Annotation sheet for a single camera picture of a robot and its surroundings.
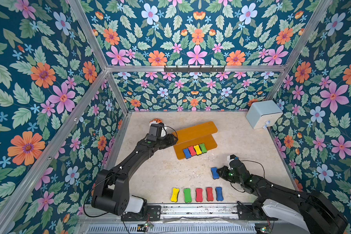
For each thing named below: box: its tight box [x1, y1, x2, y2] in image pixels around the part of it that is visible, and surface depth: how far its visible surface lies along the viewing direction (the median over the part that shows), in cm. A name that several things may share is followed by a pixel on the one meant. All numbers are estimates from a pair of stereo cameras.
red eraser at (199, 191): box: [195, 187, 203, 203], surface depth 82 cm
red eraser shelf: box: [188, 145, 197, 157], surface depth 96 cm
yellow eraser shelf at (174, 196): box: [170, 187, 180, 202], surface depth 80 cm
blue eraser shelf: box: [214, 186, 224, 202], surface depth 80 cm
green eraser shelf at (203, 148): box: [198, 142, 208, 154], surface depth 98 cm
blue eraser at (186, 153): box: [183, 148, 192, 159], surface depth 95 cm
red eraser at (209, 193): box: [205, 186, 215, 202], surface depth 81 cm
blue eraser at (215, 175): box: [210, 166, 220, 180], surface depth 88 cm
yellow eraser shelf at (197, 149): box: [193, 144, 203, 156], surface depth 97 cm
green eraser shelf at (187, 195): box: [183, 188, 193, 203], surface depth 82 cm
